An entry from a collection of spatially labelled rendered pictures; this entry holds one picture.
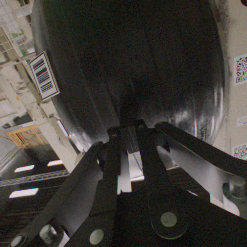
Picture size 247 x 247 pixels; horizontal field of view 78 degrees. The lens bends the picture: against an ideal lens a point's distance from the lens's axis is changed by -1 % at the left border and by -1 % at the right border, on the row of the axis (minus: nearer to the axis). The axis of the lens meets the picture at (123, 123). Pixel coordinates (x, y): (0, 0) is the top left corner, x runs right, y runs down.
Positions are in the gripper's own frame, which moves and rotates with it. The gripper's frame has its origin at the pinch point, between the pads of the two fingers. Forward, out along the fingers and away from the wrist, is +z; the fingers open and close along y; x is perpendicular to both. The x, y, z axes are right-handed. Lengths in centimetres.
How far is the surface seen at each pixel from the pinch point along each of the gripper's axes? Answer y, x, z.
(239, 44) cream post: 29.9, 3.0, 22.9
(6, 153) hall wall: -997, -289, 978
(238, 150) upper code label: 31, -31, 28
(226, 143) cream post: 26.5, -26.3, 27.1
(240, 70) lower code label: 30.3, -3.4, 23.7
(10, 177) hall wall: -1012, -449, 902
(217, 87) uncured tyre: 13.2, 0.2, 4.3
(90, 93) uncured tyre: -3.8, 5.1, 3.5
